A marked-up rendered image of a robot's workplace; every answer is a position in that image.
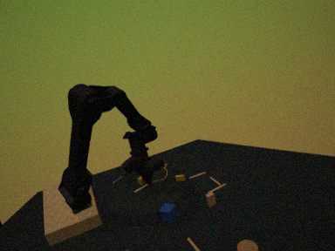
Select brown wooden disc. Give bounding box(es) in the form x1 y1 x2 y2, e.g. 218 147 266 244
236 240 259 251

